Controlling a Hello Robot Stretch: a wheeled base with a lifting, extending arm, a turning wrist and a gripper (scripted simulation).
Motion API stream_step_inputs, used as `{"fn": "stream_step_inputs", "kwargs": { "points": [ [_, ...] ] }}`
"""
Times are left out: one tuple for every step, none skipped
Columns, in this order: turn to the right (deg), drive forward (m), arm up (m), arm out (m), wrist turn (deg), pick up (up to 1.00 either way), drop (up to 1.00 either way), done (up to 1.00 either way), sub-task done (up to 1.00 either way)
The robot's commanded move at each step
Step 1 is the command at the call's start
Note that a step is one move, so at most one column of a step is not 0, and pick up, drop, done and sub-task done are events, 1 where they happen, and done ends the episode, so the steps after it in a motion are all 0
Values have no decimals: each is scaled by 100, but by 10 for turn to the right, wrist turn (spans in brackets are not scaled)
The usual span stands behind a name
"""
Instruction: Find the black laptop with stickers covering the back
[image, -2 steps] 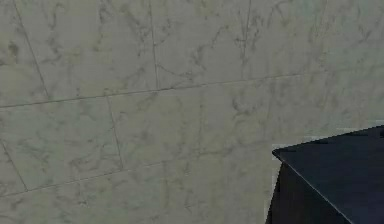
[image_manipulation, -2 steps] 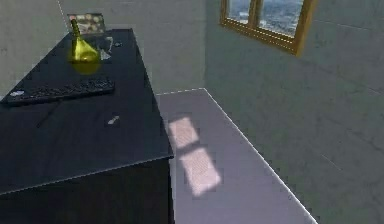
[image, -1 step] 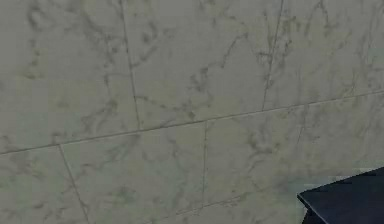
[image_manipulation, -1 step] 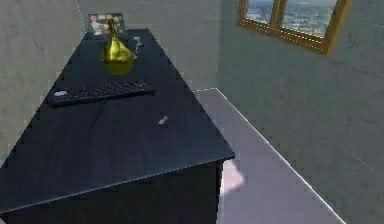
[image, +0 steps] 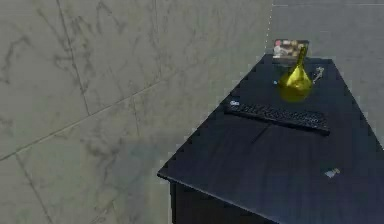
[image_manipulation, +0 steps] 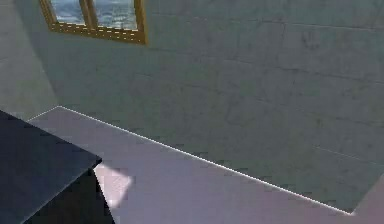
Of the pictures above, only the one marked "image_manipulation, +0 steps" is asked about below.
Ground wooden framed window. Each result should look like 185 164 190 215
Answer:
38 0 149 46

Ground dark blue table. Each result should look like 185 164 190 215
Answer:
0 109 116 224

